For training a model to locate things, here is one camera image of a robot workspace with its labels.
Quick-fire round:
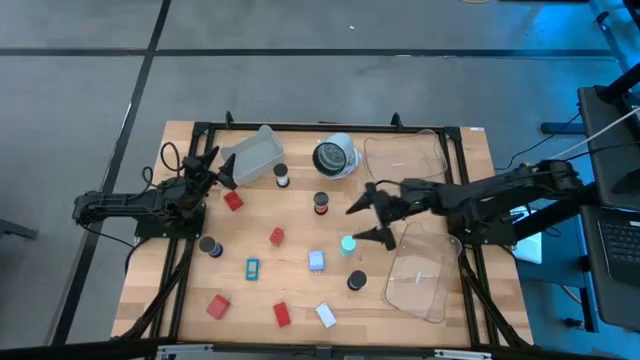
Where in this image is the black pole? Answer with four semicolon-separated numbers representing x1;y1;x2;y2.
594;62;640;104

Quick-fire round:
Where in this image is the black metal table frame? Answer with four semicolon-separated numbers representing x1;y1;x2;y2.
112;110;535;351

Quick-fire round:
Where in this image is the long red block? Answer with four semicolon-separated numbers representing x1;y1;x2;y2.
272;301;292;329

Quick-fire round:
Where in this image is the black diagonal support beam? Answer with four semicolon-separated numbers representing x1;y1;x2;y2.
512;182;601;241

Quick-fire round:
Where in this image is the white power adapter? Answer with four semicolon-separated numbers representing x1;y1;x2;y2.
315;302;338;329

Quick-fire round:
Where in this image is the black rig crossbar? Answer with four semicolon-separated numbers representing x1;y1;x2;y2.
0;337;640;360

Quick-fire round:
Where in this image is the grey floor object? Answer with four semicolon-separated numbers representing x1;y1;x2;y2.
0;218;40;241

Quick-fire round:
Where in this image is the long white cable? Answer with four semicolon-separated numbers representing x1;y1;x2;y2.
549;106;640;161

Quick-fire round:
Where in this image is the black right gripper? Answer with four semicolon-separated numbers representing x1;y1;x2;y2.
345;178;442;252

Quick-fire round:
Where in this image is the black sand timer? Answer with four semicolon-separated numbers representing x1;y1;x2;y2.
346;269;368;292

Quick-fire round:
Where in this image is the white box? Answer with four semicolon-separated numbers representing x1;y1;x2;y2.
512;205;544;265

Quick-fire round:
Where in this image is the grey plastic bin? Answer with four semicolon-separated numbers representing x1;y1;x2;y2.
219;124;286;186

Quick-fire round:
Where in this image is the white sand timer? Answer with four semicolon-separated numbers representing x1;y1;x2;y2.
272;162;291;189

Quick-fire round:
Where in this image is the black laptop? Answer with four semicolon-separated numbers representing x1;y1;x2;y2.
597;218;640;290

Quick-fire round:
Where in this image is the clear plastic bin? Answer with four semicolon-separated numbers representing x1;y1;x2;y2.
363;128;449;184
383;221;464;325

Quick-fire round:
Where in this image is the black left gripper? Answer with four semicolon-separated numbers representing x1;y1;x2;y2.
179;145;239;204

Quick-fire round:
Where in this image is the black side desk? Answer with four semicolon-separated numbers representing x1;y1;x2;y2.
577;84;640;332

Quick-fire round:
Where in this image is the large square red block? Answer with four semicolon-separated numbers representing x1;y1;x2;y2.
205;294;232;321

